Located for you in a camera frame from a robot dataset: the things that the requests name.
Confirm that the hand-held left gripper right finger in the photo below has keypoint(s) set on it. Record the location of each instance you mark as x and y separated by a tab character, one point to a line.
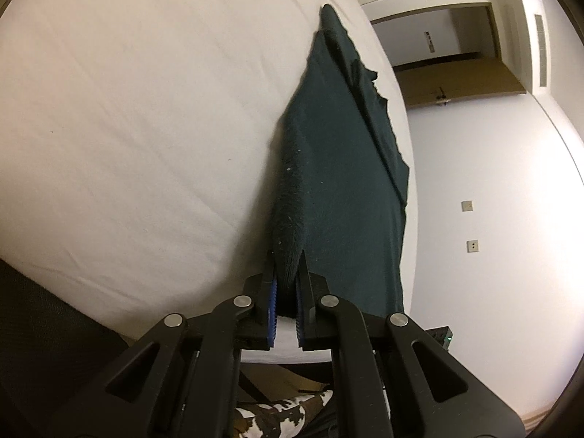
300	319

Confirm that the wall air vent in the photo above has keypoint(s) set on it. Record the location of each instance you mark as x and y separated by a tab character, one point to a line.
540	50

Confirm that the white bed sheet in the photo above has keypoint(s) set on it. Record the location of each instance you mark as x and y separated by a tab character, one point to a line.
137	123

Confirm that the hallway wall panel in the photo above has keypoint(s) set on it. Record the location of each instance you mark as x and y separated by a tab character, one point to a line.
429	41

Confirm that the brown white patterned cloth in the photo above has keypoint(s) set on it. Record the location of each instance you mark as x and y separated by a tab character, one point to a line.
273	415

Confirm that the wooden door frame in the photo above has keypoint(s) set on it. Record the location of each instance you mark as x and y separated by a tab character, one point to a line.
493	32

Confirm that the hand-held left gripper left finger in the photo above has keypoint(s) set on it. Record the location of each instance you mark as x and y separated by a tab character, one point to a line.
272	310

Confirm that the black device with green light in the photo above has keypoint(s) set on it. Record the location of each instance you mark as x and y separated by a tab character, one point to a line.
438	335

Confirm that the dark green sweater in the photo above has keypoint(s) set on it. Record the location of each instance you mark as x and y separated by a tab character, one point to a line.
337	191

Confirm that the beige wall switch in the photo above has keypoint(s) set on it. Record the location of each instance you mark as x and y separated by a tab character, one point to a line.
466	205

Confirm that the beige wall socket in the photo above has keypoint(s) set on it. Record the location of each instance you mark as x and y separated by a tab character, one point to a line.
473	246

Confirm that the brown wooden door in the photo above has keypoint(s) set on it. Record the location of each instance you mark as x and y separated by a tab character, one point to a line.
461	82

